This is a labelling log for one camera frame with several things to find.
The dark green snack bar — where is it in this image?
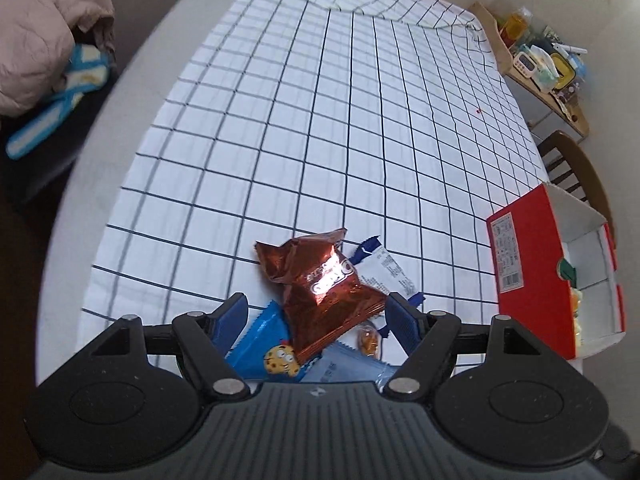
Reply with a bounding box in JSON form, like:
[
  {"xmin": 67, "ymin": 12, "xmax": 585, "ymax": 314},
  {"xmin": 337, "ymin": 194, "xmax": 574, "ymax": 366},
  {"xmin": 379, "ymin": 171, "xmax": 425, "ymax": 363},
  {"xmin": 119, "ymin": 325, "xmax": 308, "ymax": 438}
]
[{"xmin": 558, "ymin": 258, "xmax": 577, "ymax": 288}]

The green yellow rice cracker packet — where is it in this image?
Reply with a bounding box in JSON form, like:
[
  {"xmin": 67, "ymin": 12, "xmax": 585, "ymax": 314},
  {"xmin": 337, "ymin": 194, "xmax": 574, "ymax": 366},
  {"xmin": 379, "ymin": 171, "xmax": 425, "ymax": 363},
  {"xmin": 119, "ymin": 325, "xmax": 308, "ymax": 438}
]
[{"xmin": 570, "ymin": 287, "xmax": 582, "ymax": 349}]

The yellow snack packet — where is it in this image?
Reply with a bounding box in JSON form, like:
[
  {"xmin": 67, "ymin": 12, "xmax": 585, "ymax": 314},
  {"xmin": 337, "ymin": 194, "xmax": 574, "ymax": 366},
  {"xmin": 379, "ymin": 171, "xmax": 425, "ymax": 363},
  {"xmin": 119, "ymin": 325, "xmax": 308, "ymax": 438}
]
[{"xmin": 356, "ymin": 323, "xmax": 382, "ymax": 360}]

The blue cookie snack packet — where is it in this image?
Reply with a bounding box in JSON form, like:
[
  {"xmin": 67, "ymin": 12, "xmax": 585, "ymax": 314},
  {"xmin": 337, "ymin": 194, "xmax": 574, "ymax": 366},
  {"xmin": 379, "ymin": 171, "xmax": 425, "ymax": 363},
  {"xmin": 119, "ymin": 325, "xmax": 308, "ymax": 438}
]
[{"xmin": 226, "ymin": 301, "xmax": 304, "ymax": 382}]

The white blue snack packet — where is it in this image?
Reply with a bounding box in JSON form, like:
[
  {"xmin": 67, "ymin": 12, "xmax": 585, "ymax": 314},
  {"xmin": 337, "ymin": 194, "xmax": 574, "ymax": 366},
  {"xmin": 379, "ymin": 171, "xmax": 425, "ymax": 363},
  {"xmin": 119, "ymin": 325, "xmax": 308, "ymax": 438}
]
[{"xmin": 349, "ymin": 236, "xmax": 424, "ymax": 308}]

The light blue snack packet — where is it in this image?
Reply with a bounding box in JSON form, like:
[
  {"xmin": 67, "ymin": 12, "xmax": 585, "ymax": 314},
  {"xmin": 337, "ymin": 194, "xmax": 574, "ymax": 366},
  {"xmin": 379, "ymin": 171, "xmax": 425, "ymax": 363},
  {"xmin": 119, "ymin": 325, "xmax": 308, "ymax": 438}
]
[{"xmin": 302, "ymin": 342, "xmax": 399, "ymax": 389}]

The copper brown snack bag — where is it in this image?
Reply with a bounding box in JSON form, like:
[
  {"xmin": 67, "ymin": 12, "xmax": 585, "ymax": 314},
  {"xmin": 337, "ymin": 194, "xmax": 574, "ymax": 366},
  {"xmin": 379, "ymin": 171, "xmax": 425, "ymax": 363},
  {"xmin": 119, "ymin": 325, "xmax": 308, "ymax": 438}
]
[{"xmin": 255, "ymin": 228, "xmax": 386, "ymax": 364}]

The red white cardboard box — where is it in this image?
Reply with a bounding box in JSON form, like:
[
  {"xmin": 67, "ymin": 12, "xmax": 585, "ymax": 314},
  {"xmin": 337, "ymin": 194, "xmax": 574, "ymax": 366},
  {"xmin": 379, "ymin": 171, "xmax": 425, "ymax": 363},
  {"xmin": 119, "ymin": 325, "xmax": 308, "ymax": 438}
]
[{"xmin": 486, "ymin": 183, "xmax": 626, "ymax": 360}]

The brown wooden chair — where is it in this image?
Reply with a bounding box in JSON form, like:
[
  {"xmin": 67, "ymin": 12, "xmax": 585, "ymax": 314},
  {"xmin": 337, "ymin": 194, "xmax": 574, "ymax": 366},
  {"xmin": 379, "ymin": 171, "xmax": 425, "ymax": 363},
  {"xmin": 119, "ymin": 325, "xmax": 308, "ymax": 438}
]
[{"xmin": 538, "ymin": 130, "xmax": 617, "ymax": 247}]

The white black checkered tablecloth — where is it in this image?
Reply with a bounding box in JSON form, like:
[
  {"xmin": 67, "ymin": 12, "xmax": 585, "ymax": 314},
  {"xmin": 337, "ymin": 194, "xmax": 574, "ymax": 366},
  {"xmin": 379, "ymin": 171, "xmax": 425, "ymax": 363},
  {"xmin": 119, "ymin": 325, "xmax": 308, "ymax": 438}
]
[{"xmin": 77, "ymin": 0, "xmax": 546, "ymax": 344}]

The grey white cabinet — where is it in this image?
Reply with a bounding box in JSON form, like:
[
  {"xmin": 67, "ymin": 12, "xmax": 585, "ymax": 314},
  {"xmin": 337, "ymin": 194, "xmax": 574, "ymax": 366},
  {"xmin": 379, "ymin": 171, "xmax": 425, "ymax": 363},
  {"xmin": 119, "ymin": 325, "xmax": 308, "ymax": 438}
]
[{"xmin": 504, "ymin": 74, "xmax": 589, "ymax": 145}]

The wooden shelf tray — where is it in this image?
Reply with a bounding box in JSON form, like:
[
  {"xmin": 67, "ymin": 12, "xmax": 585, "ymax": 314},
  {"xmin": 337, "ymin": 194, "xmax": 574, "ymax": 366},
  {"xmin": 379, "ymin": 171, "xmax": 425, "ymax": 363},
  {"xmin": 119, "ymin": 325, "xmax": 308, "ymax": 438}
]
[{"xmin": 468, "ymin": 2, "xmax": 590, "ymax": 142}]

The tissue pack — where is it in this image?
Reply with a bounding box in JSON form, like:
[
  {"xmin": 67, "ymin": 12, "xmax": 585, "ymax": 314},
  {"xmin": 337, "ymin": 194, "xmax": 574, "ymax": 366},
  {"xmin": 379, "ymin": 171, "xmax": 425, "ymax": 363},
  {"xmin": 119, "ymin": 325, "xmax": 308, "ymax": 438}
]
[{"xmin": 528, "ymin": 46, "xmax": 560, "ymax": 93}]

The white digital timer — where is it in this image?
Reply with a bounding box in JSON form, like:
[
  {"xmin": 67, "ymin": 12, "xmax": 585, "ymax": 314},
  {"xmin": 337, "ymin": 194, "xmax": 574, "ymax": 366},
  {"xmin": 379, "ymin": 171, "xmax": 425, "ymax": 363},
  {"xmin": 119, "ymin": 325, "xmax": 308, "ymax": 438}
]
[{"xmin": 513, "ymin": 51, "xmax": 538, "ymax": 79}]

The yellow black radio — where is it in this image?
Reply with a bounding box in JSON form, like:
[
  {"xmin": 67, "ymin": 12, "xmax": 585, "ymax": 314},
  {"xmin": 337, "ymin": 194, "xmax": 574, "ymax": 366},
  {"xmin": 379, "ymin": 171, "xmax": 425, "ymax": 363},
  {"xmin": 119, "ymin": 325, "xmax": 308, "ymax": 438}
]
[{"xmin": 551, "ymin": 53, "xmax": 582, "ymax": 93}]

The orange liquid bottle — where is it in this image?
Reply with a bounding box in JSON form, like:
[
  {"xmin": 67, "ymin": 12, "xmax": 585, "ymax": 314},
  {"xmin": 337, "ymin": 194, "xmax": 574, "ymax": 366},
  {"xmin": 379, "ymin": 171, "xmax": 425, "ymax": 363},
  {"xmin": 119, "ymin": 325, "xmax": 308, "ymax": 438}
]
[{"xmin": 500, "ymin": 6, "xmax": 532, "ymax": 48}]

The pink puffy jacket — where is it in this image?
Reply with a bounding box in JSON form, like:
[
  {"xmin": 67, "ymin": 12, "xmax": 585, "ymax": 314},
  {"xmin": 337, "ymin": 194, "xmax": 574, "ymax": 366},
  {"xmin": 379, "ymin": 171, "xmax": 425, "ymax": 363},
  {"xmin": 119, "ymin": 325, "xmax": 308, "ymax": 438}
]
[{"xmin": 1, "ymin": 0, "xmax": 115, "ymax": 117}]

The blue white bag strap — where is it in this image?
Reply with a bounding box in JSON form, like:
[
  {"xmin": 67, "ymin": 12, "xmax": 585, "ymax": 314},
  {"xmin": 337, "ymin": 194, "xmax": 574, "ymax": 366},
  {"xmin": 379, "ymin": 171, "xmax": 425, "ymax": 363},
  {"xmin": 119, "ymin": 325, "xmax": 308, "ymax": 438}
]
[{"xmin": 5, "ymin": 43, "xmax": 114, "ymax": 161}]

